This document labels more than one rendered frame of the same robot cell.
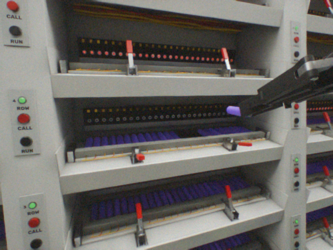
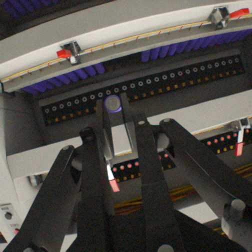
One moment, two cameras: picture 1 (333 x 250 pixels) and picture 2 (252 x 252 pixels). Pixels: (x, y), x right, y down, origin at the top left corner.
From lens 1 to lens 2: 0.27 m
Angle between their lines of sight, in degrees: 23
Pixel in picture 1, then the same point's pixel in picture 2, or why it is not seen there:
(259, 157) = (13, 44)
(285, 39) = not seen: hidden behind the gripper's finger
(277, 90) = (203, 152)
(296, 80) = (237, 183)
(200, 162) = (127, 12)
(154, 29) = (178, 180)
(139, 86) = (235, 107)
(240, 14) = not seen: hidden behind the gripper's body
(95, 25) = (234, 160)
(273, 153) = not seen: outside the picture
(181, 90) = (181, 117)
